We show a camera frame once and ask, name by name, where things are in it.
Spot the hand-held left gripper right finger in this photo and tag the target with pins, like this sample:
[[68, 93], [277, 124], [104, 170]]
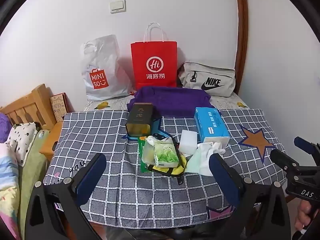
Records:
[[222, 177]]

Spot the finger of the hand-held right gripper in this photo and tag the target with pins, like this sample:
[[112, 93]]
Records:
[[303, 145], [283, 160]]

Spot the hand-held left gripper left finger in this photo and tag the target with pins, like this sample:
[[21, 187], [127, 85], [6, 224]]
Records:
[[88, 180]]

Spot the light green cloth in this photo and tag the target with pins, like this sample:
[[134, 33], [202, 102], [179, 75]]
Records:
[[196, 163]]

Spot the white sponge block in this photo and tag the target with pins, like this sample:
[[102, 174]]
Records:
[[188, 141]]

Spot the yellow pouch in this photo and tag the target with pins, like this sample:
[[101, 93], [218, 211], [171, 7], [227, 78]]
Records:
[[172, 171]]

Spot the green snack packet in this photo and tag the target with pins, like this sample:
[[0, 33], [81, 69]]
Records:
[[142, 167]]

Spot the small green tissue packet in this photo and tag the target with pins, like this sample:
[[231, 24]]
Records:
[[166, 155]]

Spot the person's right hand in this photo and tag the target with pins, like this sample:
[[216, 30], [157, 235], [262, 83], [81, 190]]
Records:
[[303, 215]]

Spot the grey checked cloth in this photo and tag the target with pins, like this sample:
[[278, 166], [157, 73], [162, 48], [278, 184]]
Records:
[[100, 130]]

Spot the blue tissue pack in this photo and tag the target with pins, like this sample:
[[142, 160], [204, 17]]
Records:
[[210, 122]]

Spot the wooden nightstand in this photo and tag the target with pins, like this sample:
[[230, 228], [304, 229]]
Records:
[[53, 135]]

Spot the green blanket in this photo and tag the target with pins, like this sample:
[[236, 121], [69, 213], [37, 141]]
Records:
[[30, 160]]

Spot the clear plastic bag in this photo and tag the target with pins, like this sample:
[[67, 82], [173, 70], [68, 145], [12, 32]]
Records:
[[147, 155]]

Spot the dark tin box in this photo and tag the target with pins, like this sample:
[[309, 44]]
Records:
[[138, 120]]

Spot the patterned book box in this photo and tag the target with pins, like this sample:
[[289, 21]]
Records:
[[58, 107]]

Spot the white floral pillow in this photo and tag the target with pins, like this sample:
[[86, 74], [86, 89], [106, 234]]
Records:
[[21, 140]]

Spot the fruit print bed sheet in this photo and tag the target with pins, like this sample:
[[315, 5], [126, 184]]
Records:
[[112, 103]]

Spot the striped colourful blanket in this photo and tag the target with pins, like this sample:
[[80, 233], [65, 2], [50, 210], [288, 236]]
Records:
[[7, 180]]

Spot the purple towel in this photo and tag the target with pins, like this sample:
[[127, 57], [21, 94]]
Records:
[[175, 102]]

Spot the wooden headboard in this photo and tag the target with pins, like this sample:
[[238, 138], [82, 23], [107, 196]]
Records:
[[27, 105]]

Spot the purple plush toy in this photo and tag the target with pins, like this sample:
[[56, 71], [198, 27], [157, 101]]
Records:
[[3, 127]]

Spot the beige waist bag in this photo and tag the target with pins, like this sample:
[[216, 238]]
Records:
[[212, 75]]

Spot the white plastic shopping bag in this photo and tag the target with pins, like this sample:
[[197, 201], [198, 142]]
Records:
[[105, 62]]

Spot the red paper bag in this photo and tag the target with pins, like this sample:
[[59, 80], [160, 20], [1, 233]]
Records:
[[155, 55]]

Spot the brown wooden door frame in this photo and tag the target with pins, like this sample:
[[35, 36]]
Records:
[[242, 30]]

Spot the white light switch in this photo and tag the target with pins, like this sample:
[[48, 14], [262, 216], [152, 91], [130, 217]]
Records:
[[118, 7]]

